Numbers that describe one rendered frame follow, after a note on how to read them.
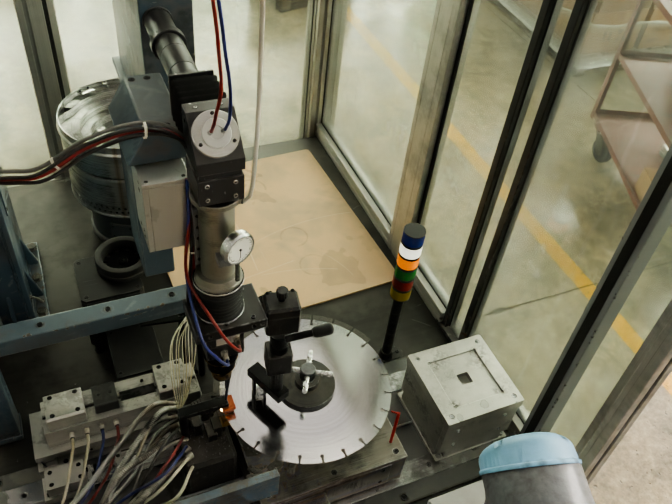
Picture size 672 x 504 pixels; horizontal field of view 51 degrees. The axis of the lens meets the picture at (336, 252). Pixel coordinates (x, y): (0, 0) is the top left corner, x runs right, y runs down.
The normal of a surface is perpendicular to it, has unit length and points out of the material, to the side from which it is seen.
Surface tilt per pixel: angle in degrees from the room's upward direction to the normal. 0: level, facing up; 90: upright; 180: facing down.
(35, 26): 90
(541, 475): 11
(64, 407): 0
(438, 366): 0
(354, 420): 0
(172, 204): 90
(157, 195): 90
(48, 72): 90
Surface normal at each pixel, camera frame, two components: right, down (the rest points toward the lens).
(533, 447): -0.11, -0.73
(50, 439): 0.39, 0.67
